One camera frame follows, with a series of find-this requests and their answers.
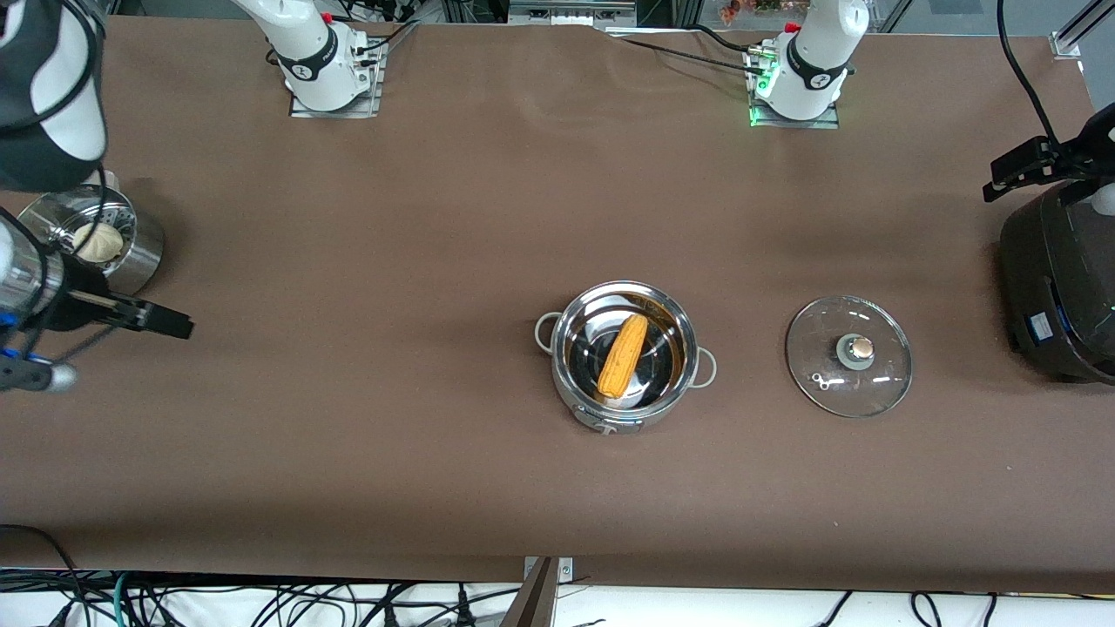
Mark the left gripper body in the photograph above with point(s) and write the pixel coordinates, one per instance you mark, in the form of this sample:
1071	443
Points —
1073	158

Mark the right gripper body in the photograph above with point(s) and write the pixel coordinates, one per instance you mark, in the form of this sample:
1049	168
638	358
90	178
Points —
63	311

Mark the glass pot lid with knob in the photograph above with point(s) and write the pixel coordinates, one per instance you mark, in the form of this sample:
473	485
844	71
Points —
849	374

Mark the yellow corn cob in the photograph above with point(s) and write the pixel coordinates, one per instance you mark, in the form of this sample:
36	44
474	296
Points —
623	357

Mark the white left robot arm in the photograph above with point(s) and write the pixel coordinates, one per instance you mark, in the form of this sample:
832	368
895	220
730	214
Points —
814	61

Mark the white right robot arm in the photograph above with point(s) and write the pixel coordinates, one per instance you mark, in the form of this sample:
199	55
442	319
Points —
314	61

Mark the steel steamer pot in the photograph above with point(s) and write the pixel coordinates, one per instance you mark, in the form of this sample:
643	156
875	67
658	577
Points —
139	244

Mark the white steamed bun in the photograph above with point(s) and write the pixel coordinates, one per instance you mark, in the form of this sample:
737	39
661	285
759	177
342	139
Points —
103	244

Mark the black rice cooker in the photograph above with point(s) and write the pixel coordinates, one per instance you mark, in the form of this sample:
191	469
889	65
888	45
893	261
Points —
1063	296

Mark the brown table cover sheet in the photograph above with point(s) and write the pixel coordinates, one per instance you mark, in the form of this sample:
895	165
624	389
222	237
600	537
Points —
435	218

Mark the grey power strip box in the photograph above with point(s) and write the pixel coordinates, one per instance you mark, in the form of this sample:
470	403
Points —
571	12

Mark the aluminium frame profile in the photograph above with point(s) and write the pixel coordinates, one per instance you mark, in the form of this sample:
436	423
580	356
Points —
1080	30

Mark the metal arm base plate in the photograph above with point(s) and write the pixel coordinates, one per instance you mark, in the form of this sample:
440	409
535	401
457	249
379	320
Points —
832	122
376	87

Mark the metal table edge bracket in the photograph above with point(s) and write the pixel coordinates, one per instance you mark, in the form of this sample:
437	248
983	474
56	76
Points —
536	601

